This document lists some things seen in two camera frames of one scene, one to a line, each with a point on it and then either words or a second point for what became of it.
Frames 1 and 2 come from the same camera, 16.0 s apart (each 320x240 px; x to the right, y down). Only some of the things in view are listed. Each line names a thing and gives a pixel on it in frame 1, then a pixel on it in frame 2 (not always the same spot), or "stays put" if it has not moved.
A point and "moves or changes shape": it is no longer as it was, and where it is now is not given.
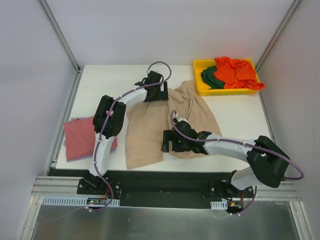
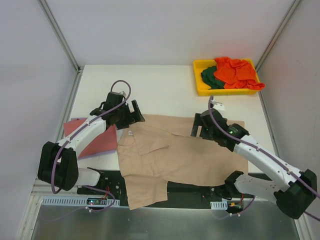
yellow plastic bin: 203,89 stays put
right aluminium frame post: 291,10 stays put
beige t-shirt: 145,122 moves or changes shape
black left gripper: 160,92 → 127,116
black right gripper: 167,141 → 203,128
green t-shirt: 209,78 stays put
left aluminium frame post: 59,36 stays put
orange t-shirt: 236,73 stays put
